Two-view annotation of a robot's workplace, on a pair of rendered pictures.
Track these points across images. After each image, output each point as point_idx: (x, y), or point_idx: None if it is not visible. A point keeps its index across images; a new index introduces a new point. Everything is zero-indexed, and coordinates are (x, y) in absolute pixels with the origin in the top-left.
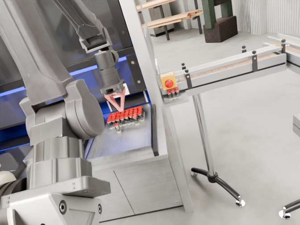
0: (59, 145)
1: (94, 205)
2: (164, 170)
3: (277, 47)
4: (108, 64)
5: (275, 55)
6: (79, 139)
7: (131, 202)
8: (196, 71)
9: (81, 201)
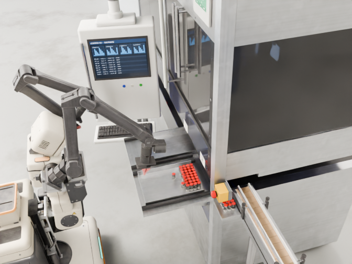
0: (57, 170)
1: None
2: (206, 233)
3: None
4: (142, 153)
5: None
6: (63, 173)
7: (193, 221)
8: (253, 215)
9: None
